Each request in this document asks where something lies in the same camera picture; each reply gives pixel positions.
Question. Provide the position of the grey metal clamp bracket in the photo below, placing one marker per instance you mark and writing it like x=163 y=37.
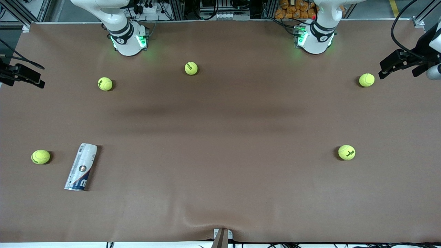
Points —
x=230 y=235

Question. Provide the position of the white socket bar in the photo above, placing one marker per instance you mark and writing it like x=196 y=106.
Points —
x=224 y=16

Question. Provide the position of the orange bagged items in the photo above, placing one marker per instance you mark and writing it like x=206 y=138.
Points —
x=293 y=10

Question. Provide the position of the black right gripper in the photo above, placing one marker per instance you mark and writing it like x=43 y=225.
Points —
x=4 y=76

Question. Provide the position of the metal corner bracket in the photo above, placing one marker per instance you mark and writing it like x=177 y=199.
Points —
x=26 y=28
x=419 y=22

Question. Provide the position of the clear tennis ball can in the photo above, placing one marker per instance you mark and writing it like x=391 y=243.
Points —
x=81 y=167

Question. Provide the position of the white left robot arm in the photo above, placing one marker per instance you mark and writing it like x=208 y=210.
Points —
x=315 y=43

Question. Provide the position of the yellow-green tennis ball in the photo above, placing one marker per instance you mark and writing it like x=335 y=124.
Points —
x=105 y=83
x=346 y=152
x=366 y=80
x=191 y=68
x=40 y=156

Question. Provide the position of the brown table mat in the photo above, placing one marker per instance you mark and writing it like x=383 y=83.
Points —
x=220 y=172

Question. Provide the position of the aluminium frame profile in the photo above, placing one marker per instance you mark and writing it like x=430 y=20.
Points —
x=177 y=10
x=19 y=13
x=425 y=12
x=270 y=9

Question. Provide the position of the white power strip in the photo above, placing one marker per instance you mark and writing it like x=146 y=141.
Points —
x=150 y=8

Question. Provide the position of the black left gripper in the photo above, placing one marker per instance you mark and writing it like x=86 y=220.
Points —
x=422 y=45

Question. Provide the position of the brown camera mount bar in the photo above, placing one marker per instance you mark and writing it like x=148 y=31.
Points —
x=220 y=241

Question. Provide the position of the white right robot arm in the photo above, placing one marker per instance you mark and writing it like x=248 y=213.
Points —
x=127 y=44

